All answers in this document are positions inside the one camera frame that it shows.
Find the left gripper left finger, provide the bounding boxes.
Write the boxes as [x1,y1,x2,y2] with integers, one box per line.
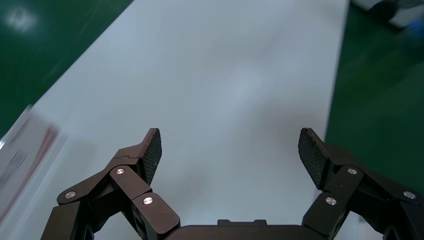
[56,128,181,240]

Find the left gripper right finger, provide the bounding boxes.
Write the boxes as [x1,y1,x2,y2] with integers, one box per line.
[298,127,424,239]

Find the acrylic sign with Chinese text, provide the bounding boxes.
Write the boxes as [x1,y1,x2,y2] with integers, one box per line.
[0,105,61,223]

